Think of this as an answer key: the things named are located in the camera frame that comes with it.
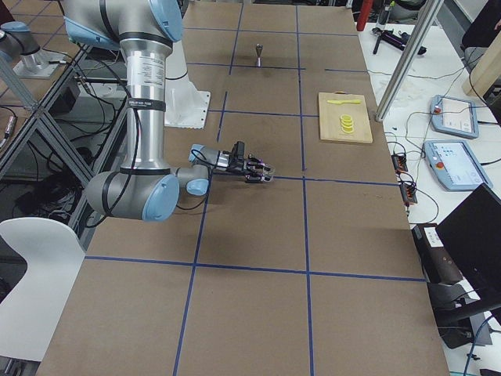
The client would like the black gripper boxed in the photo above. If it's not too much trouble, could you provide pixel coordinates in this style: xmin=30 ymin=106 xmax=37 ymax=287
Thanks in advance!
xmin=226 ymin=156 xmax=271 ymax=183

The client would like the clear glass cup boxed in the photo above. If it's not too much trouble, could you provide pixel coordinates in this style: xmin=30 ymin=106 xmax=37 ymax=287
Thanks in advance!
xmin=261 ymin=165 xmax=275 ymax=183

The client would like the steel jigger measuring cup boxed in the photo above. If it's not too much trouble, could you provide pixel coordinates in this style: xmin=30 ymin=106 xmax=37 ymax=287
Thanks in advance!
xmin=255 ymin=43 xmax=263 ymax=67

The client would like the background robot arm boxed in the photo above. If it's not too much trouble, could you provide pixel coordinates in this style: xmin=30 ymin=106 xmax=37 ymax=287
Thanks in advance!
xmin=1 ymin=21 xmax=60 ymax=79

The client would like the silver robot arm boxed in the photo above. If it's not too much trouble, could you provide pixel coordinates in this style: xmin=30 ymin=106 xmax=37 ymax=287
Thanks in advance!
xmin=64 ymin=1 xmax=274 ymax=222

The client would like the bamboo cutting board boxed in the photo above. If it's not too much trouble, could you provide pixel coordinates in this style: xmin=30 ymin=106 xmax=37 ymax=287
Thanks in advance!
xmin=318 ymin=92 xmax=373 ymax=144

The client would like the yellow plastic knife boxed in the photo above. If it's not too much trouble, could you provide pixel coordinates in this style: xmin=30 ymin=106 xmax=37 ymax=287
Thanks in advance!
xmin=326 ymin=99 xmax=362 ymax=105

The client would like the orange black connector strip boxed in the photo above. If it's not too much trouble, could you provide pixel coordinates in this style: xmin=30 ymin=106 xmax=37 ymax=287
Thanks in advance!
xmin=391 ymin=154 xmax=409 ymax=173

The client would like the white crumpled plastic wrap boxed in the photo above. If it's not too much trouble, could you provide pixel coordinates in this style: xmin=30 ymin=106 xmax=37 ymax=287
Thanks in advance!
xmin=391 ymin=78 xmax=429 ymax=110

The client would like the black tripod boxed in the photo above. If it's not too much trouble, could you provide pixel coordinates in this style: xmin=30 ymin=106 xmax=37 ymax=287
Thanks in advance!
xmin=372 ymin=27 xmax=411 ymax=55

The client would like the red cylinder object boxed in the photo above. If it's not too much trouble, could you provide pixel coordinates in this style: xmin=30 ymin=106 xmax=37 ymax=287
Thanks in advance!
xmin=356 ymin=0 xmax=373 ymax=31

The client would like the lower teach pendant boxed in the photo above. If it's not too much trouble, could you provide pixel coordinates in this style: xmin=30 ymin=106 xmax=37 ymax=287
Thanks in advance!
xmin=423 ymin=140 xmax=493 ymax=192

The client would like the teach pendant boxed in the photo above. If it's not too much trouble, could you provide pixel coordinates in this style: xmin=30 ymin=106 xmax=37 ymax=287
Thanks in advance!
xmin=431 ymin=95 xmax=479 ymax=139
xmin=423 ymin=140 xmax=493 ymax=192

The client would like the black computer box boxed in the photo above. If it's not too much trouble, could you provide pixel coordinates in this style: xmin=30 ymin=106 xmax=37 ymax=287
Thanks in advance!
xmin=412 ymin=223 xmax=463 ymax=285

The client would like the upper teach pendant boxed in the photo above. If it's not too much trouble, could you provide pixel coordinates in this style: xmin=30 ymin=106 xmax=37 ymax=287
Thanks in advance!
xmin=431 ymin=95 xmax=479 ymax=139

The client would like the black huawei monitor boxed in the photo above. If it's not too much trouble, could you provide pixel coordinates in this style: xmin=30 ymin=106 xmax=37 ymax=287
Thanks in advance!
xmin=435 ymin=183 xmax=500 ymax=325

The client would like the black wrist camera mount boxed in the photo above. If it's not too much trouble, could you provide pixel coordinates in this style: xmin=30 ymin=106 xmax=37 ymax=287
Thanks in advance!
xmin=230 ymin=141 xmax=245 ymax=161

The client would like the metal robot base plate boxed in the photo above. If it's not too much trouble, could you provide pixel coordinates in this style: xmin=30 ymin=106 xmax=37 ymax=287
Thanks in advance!
xmin=164 ymin=42 xmax=211 ymax=129

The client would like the aluminium frame post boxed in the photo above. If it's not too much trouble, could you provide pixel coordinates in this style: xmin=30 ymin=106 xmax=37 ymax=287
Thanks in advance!
xmin=375 ymin=0 xmax=444 ymax=122

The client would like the aluminium frame rack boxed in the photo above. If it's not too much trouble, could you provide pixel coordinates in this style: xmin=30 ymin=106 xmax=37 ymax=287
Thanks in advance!
xmin=1 ymin=45 xmax=127 ymax=245

